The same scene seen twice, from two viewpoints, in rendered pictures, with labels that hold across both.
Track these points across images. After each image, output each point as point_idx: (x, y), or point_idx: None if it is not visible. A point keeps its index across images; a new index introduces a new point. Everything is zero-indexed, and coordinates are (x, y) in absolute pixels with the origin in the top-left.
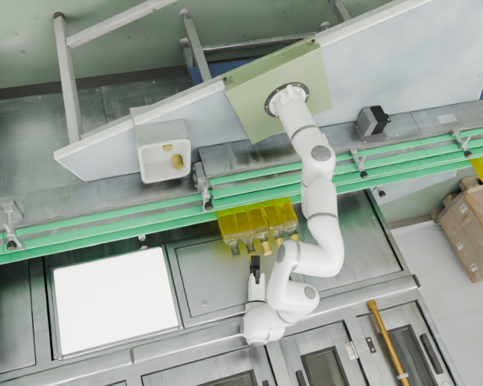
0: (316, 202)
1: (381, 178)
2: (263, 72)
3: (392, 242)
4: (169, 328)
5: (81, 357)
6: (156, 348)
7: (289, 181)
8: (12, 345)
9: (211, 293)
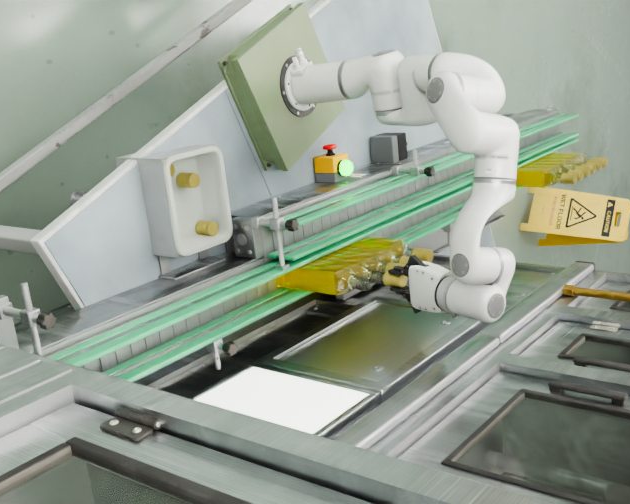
0: (422, 58)
1: (445, 218)
2: (264, 35)
3: (520, 264)
4: (362, 399)
5: None
6: (369, 422)
7: (359, 198)
8: None
9: (376, 360)
